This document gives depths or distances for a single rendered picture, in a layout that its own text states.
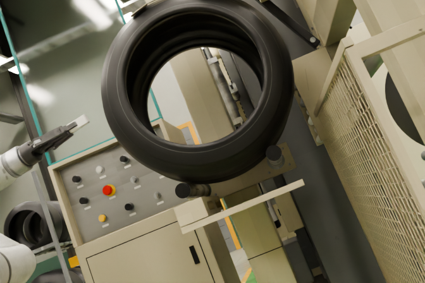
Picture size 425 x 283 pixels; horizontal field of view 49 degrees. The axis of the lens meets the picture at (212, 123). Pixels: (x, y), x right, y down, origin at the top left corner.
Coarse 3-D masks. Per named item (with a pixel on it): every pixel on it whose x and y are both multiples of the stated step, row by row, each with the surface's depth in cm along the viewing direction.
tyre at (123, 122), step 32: (160, 0) 143; (192, 0) 139; (224, 0) 138; (128, 32) 139; (160, 32) 162; (192, 32) 165; (224, 32) 164; (256, 32) 135; (128, 64) 159; (160, 64) 165; (256, 64) 162; (288, 64) 135; (128, 96) 161; (288, 96) 134; (128, 128) 133; (256, 128) 130; (160, 160) 131; (192, 160) 129; (224, 160) 130; (256, 160) 139
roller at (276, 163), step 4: (268, 148) 132; (272, 148) 132; (276, 148) 132; (280, 148) 132; (268, 152) 132; (272, 152) 132; (276, 152) 132; (280, 152) 132; (268, 156) 132; (272, 156) 132; (276, 156) 132; (280, 156) 132; (272, 160) 133; (276, 160) 133; (280, 160) 144; (272, 164) 154; (276, 164) 151; (280, 164) 162
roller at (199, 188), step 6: (180, 186) 134; (186, 186) 134; (192, 186) 139; (198, 186) 149; (204, 186) 161; (180, 192) 134; (186, 192) 134; (192, 192) 138; (198, 192) 147; (204, 192) 158
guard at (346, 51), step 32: (352, 64) 83; (320, 96) 132; (352, 96) 96; (352, 128) 109; (384, 128) 80; (352, 160) 129; (384, 160) 93; (352, 192) 153; (416, 192) 78; (384, 224) 122; (416, 256) 101
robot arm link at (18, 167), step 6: (12, 150) 150; (18, 150) 151; (6, 156) 149; (12, 156) 149; (18, 156) 149; (6, 162) 149; (12, 162) 148; (18, 162) 149; (24, 162) 150; (6, 168) 149; (12, 168) 149; (18, 168) 149; (24, 168) 150; (30, 168) 152; (12, 174) 150; (18, 174) 151
